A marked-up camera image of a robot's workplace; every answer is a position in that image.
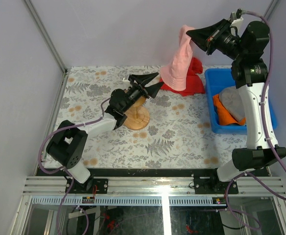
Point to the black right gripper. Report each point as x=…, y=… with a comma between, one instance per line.
x=206, y=38

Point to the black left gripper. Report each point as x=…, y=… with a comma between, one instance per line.
x=143, y=80

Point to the pink bucket hat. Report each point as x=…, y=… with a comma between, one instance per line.
x=174, y=74

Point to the wooden hat stand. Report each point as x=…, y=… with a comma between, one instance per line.
x=138, y=116

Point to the red cloth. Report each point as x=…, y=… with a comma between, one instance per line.
x=192, y=80

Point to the grey bucket hat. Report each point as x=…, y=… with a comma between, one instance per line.
x=231, y=100

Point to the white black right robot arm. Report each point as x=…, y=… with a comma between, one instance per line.
x=251, y=76

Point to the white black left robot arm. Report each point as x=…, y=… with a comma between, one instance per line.
x=67, y=143

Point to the blue plastic bin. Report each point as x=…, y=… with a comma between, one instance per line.
x=219, y=79

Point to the floral patterned table mat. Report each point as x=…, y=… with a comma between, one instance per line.
x=178, y=135

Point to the orange hat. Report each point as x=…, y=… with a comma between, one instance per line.
x=224, y=117

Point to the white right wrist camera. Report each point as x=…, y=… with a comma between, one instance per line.
x=236, y=18

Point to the right aluminium corner post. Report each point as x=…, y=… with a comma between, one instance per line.
x=271, y=8

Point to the aluminium corner frame post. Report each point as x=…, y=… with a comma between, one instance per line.
x=45, y=35

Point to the aluminium mounting rail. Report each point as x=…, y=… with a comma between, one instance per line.
x=145, y=186

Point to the white slotted cable duct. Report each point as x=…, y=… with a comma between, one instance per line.
x=129, y=201

